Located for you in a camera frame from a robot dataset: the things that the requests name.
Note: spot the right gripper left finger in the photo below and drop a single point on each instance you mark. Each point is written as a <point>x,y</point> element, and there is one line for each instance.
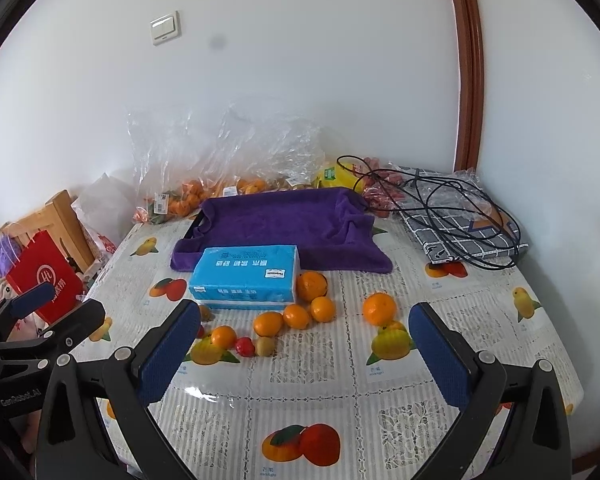
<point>73,442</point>

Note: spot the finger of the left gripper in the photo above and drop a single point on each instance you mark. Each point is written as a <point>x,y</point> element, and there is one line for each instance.
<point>77,325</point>
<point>30,301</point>

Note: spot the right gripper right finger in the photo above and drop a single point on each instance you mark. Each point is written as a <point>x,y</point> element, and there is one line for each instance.
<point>534,442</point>

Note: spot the brown fruit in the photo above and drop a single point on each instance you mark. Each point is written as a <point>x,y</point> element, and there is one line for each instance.
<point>205,313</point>

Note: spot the small red fruit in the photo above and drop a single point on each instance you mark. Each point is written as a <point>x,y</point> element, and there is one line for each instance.
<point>245,347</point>

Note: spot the small brown-green fruit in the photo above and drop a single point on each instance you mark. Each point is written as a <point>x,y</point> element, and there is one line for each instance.
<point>265,346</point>

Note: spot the small orange mandarin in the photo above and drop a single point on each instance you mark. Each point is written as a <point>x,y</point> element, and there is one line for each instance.
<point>322,310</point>
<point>223,337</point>
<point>268,324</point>
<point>297,317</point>

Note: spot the large orange mandarin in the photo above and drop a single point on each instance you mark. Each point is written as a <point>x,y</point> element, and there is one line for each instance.
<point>379,309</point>

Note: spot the bag of red fruits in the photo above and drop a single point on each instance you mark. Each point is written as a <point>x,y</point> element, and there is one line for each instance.
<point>381,188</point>

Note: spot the red paper bag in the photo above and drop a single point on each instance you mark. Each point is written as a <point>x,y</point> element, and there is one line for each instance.
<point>42,262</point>

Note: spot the wooden chair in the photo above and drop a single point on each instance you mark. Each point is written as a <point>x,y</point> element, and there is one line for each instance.
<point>59,220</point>

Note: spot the white plastic bag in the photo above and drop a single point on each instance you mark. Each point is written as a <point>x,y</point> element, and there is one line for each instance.
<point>105,209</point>

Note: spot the black tray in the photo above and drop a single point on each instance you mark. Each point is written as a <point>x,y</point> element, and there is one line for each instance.
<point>199,217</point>

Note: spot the blue tissue pack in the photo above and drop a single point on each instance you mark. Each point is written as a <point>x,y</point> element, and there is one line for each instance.
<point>246,277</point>

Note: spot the clear bag of mandarins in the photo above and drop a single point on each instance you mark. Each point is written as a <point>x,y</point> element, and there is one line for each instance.
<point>168,146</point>

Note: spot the grey checked fabric package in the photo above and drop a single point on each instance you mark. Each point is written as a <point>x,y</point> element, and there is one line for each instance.
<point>453,218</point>

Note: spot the clear bag of kumquats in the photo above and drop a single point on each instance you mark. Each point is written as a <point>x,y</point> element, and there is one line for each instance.
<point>278,149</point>

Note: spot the purple towel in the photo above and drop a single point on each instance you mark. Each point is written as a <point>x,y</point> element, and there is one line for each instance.
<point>329,226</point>

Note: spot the yellow snack bag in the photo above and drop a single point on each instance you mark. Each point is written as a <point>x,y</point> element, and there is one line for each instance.
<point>343,174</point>

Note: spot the white light switch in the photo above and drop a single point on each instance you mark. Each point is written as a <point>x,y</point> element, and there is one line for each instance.
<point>165,28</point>

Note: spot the brown door frame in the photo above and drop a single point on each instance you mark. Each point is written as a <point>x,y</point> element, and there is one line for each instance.
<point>472,83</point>

